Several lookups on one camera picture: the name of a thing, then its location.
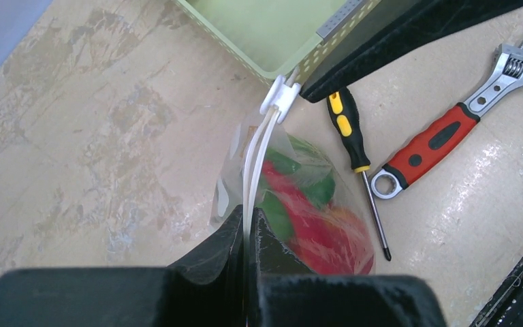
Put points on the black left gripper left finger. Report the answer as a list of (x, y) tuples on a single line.
[(202, 288)]

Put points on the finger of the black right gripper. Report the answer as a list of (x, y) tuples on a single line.
[(391, 30)]

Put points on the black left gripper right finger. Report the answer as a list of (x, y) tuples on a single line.
[(283, 292)]

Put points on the red chili pepper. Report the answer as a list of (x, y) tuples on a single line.
[(330, 241)]

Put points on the clear dotted zip top bag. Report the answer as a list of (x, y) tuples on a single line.
[(241, 171)]

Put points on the green bell pepper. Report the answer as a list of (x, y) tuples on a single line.
[(309, 169)]

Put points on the yellow black screwdriver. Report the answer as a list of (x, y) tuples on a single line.
[(344, 115)]

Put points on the light green plastic basket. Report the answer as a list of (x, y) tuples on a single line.
[(273, 38)]

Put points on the red handled adjustable wrench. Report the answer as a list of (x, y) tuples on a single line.
[(429, 147)]

